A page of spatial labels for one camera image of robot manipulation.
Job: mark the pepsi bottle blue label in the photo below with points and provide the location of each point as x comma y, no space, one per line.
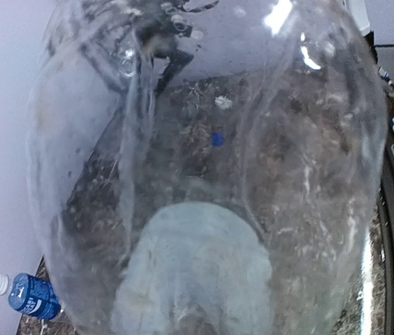
146,228

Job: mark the blue pepsi bottle cap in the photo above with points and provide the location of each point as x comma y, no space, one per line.
217,139

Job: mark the white flip bottle cap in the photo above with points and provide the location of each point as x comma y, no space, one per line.
223,102

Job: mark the small water bottle blue label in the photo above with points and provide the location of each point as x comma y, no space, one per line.
30,296

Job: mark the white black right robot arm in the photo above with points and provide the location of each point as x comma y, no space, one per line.
137,32

